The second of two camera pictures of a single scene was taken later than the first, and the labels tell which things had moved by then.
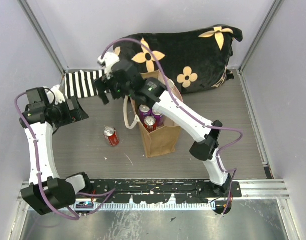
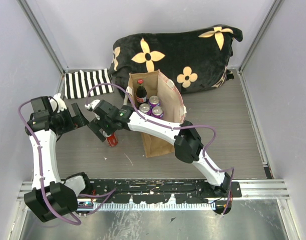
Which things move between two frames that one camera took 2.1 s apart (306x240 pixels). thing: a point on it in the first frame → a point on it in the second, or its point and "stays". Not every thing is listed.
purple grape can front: x=159 y=117 stays
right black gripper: x=100 y=86 → x=97 y=124
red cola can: x=109 y=133 stays
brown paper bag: x=165 y=139 stays
